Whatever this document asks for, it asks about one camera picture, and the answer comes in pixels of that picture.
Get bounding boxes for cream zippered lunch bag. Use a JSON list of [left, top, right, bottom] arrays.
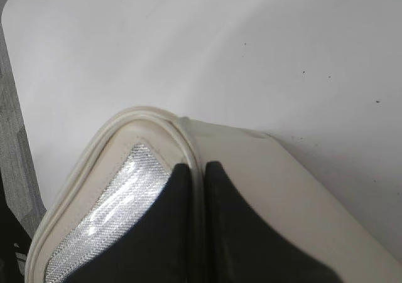
[[25, 107, 401, 282]]

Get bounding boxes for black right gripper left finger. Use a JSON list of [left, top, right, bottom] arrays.
[[66, 164, 192, 282]]

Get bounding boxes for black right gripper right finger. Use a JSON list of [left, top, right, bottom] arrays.
[[204, 161, 329, 282]]

